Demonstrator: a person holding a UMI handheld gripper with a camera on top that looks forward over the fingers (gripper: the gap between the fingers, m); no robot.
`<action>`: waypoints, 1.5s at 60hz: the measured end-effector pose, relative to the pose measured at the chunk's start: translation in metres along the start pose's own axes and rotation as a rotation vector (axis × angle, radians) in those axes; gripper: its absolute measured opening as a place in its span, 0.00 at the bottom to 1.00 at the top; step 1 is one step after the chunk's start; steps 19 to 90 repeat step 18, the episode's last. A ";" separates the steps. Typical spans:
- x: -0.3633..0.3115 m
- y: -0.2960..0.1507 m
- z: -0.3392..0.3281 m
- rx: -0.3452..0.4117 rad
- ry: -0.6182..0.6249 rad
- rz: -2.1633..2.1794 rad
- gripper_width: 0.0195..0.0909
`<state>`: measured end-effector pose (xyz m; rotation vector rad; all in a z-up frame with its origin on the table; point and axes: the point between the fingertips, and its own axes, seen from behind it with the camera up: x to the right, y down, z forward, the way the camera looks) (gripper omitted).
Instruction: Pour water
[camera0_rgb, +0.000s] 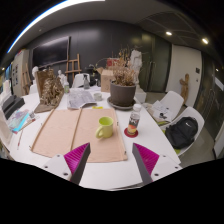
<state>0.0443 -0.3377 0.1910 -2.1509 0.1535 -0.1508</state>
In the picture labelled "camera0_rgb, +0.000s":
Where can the green spray bottle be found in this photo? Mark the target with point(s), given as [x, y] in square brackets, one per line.
[66, 88]

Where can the long thin paintbrush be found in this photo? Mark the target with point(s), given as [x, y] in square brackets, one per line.
[20, 139]

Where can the black backpack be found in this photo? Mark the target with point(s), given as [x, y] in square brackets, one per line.
[181, 133]

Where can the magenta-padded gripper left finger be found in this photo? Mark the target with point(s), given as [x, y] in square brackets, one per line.
[78, 158]

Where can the wooden easel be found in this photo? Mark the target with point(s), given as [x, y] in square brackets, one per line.
[26, 78]
[73, 66]

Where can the dried plant in dark pot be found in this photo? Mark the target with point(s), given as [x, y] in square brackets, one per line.
[122, 95]

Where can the black wall screen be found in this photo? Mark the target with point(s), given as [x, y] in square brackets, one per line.
[51, 51]

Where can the colourful printed book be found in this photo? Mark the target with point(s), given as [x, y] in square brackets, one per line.
[20, 120]

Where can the long ceiling light strip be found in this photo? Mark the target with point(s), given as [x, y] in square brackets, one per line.
[36, 21]

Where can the clear drink bottle white cap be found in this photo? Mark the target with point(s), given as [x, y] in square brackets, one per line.
[134, 121]

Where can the grey newspaper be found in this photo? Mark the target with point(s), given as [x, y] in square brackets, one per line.
[80, 98]

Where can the small yellow note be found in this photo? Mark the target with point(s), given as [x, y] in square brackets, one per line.
[97, 107]

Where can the tall white statue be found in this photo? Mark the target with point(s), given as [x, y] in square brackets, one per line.
[136, 66]

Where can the brown sculpture on board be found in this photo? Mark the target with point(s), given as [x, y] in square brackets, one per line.
[50, 93]

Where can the black flat boxes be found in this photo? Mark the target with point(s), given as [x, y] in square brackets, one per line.
[12, 106]

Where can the yellow-green mug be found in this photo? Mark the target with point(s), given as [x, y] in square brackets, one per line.
[106, 128]

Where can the flat round red coaster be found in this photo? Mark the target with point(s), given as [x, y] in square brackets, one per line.
[126, 134]

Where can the small white figurine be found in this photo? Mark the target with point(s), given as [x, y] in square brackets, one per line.
[61, 77]

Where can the cardboard box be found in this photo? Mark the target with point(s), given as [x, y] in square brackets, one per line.
[106, 80]

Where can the white cabinet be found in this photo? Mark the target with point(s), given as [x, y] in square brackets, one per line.
[19, 71]

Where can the brown wooden figure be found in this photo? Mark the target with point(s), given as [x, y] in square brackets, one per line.
[184, 88]

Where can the small white cup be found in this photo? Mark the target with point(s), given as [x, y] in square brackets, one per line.
[98, 97]

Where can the white plastic chair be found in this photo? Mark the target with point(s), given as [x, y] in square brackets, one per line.
[173, 100]
[79, 80]
[196, 115]

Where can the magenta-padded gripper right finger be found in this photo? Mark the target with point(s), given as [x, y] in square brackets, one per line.
[146, 158]

